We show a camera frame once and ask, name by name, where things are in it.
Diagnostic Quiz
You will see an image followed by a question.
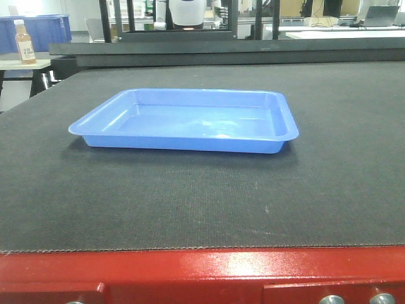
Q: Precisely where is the blue plastic tray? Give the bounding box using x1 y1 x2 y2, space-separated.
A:
68 88 299 154

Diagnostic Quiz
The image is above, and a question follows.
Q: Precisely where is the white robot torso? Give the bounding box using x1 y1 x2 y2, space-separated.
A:
168 0 206 26

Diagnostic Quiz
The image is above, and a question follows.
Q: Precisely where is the dark grey table mat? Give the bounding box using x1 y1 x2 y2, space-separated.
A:
1 61 404 253

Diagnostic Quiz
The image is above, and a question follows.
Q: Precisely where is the white background desk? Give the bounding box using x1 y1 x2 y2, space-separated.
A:
278 26 404 40

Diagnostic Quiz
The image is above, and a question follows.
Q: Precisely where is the silver bolt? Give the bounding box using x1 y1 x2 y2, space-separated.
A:
369 293 396 304
319 294 345 304

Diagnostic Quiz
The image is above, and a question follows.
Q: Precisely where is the blue storage crate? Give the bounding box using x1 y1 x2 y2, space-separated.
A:
1 14 72 54

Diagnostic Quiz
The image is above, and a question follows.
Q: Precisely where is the orange juice bottle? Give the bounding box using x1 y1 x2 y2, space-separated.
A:
14 19 37 65

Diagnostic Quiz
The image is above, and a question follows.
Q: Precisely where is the white side table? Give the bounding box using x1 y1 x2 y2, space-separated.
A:
1 59 52 111

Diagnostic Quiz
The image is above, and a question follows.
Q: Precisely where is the grey laptop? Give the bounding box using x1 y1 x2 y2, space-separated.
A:
360 6 399 27

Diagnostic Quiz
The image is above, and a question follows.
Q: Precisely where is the black metal rack frame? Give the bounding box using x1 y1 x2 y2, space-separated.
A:
99 1 280 43

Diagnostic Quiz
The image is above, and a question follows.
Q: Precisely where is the red metal table frame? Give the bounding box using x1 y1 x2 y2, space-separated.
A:
1 246 404 303

